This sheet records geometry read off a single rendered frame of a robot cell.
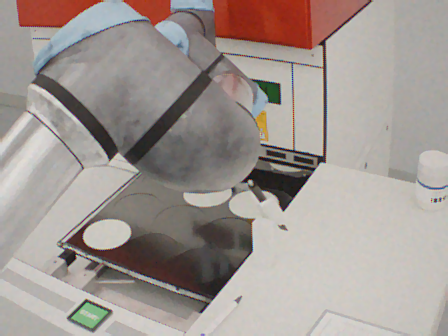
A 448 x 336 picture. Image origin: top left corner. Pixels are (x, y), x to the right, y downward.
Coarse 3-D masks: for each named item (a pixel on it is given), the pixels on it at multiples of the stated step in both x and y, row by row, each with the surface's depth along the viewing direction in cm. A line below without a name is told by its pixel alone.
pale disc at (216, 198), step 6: (216, 192) 128; (222, 192) 128; (228, 192) 128; (186, 198) 127; (192, 198) 127; (198, 198) 126; (204, 198) 126; (210, 198) 126; (216, 198) 126; (222, 198) 126; (228, 198) 126; (192, 204) 125; (198, 204) 124; (204, 204) 124; (210, 204) 124; (216, 204) 124
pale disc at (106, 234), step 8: (96, 224) 120; (104, 224) 120; (112, 224) 120; (120, 224) 120; (88, 232) 118; (96, 232) 118; (104, 232) 118; (112, 232) 118; (120, 232) 117; (128, 232) 117; (88, 240) 115; (96, 240) 115; (104, 240) 115; (112, 240) 115; (120, 240) 115; (96, 248) 113; (104, 248) 113
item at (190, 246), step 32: (128, 192) 130; (160, 192) 129; (128, 224) 120; (160, 224) 119; (192, 224) 119; (224, 224) 118; (128, 256) 111; (160, 256) 111; (192, 256) 110; (224, 256) 110; (192, 288) 102
